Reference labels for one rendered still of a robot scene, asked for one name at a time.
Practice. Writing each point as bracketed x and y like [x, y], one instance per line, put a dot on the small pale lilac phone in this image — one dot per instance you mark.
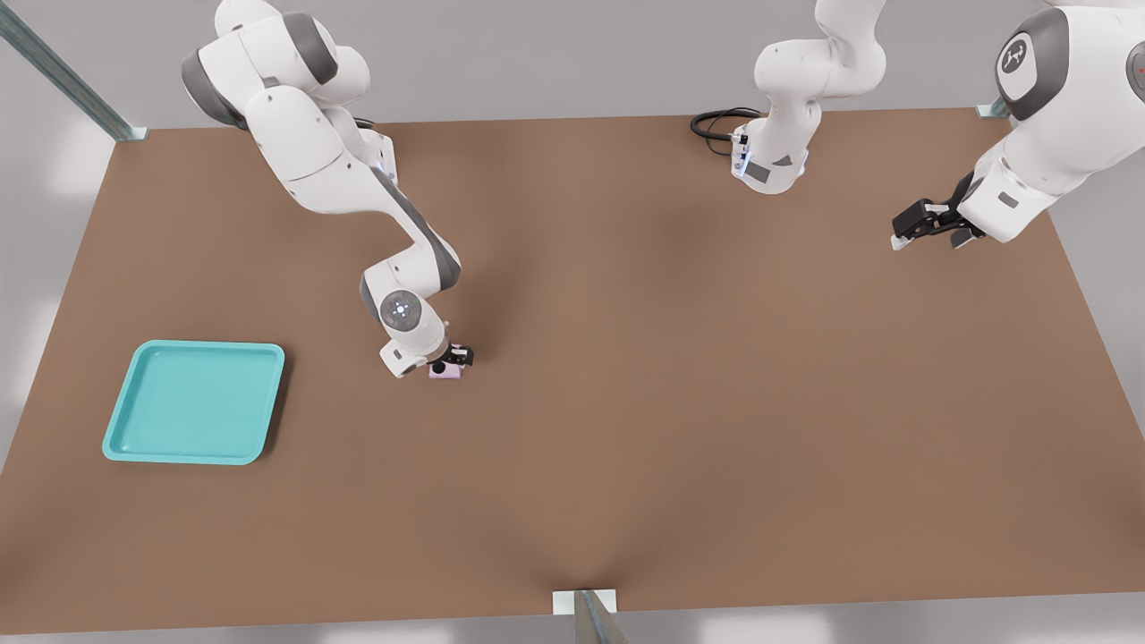
[449, 372]

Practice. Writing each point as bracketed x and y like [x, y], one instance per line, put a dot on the pale blue-green tray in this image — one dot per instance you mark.
[192, 402]

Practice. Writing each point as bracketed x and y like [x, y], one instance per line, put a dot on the silver frame post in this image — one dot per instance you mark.
[590, 613]
[993, 109]
[63, 76]

